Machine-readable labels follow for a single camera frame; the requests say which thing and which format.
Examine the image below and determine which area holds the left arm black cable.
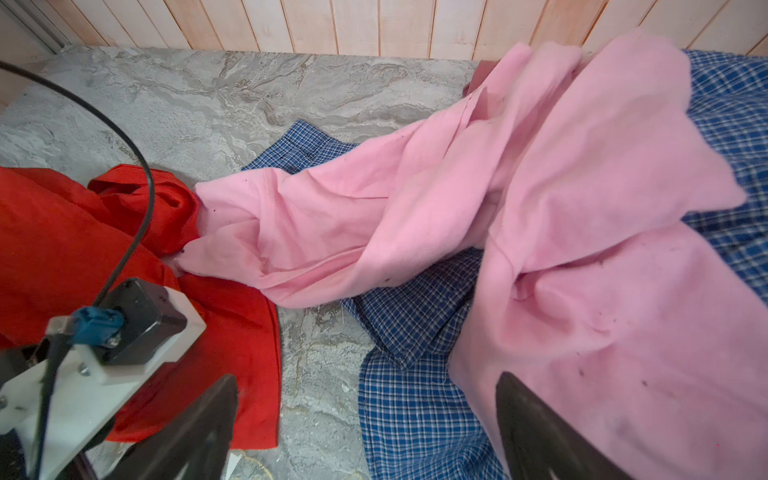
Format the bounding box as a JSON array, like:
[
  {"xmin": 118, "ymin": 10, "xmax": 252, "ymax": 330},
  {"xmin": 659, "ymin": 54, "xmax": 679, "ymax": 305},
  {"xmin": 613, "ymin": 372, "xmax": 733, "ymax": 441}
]
[{"xmin": 0, "ymin": 59, "xmax": 157, "ymax": 480}]

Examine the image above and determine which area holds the pink cloth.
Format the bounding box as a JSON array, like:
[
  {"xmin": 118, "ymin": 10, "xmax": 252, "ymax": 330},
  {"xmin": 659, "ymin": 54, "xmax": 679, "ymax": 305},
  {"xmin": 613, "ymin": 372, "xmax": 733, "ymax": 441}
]
[{"xmin": 177, "ymin": 30, "xmax": 767, "ymax": 479}]

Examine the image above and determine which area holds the blue checkered cloth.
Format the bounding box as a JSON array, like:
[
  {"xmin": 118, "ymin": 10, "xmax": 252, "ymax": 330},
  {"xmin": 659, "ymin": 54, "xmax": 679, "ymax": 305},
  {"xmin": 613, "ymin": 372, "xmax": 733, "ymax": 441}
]
[{"xmin": 242, "ymin": 49, "xmax": 768, "ymax": 480}]

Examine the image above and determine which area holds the red cloth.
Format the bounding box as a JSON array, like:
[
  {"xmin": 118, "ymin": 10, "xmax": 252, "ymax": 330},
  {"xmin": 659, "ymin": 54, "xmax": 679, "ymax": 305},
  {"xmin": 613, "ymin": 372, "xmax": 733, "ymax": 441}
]
[{"xmin": 1, "ymin": 165, "xmax": 281, "ymax": 450}]

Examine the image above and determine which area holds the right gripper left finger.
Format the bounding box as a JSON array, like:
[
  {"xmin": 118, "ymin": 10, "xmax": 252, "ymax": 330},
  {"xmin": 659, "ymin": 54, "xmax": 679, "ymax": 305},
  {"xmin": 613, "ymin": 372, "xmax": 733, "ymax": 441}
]
[{"xmin": 108, "ymin": 374, "xmax": 238, "ymax": 479}]

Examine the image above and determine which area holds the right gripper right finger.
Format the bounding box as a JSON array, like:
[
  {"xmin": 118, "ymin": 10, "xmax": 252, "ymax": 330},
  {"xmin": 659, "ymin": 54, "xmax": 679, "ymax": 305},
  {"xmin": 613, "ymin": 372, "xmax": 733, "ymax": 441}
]
[{"xmin": 495, "ymin": 372, "xmax": 629, "ymax": 480}]

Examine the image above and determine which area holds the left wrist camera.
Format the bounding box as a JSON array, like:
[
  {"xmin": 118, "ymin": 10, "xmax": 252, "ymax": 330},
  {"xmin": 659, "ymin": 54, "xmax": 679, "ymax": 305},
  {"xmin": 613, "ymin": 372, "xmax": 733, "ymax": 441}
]
[{"xmin": 1, "ymin": 278, "xmax": 206, "ymax": 479}]

